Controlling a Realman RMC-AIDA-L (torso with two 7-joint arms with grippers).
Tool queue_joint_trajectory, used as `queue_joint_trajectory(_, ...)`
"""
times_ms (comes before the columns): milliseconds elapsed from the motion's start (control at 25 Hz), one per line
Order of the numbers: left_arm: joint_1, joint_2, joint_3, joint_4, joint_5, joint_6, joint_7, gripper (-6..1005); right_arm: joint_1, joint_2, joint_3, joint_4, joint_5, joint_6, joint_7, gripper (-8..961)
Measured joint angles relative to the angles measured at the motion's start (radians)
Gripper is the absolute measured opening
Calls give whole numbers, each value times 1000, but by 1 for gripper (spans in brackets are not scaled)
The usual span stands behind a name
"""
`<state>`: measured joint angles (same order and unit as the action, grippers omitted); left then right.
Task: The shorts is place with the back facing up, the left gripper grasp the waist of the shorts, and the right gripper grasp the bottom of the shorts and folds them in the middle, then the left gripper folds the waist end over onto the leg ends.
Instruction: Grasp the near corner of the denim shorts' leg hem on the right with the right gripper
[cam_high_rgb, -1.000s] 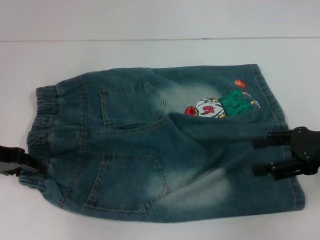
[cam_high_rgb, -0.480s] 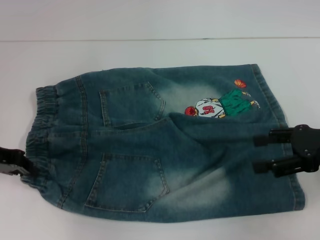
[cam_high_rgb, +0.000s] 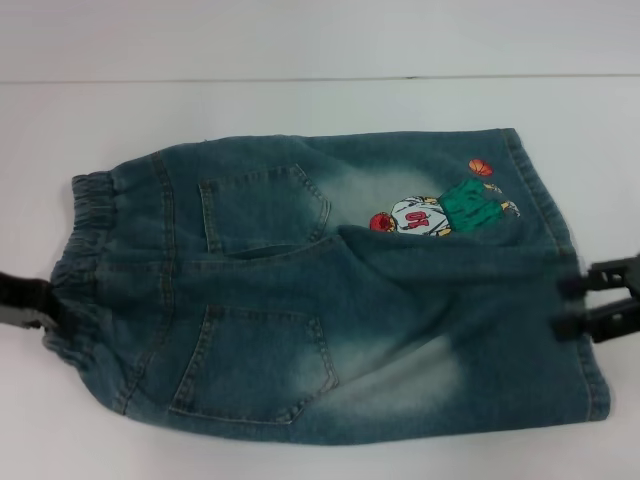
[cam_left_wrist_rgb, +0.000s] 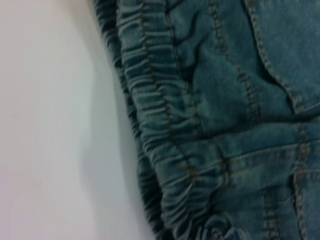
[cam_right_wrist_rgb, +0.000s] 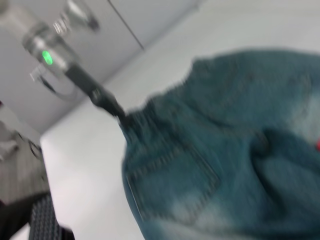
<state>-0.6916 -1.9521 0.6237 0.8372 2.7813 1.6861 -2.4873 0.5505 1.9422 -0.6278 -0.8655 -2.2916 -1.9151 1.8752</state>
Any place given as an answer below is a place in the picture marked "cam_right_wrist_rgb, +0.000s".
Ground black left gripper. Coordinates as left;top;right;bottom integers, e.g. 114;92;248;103
66;63;135;130

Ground blue denim shorts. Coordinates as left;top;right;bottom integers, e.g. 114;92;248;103
121;48;320;240

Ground white wheeled stand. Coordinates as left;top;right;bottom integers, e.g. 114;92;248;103
0;119;22;162

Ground black computer keyboard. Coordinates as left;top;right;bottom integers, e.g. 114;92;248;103
31;193;76;240

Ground black floor cable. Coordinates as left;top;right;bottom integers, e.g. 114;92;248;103
27;137;45;162

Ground left gripper cable with plug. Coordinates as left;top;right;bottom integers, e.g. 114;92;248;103
29;65;77;101

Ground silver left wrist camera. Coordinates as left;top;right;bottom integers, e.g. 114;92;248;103
52;0;101;32

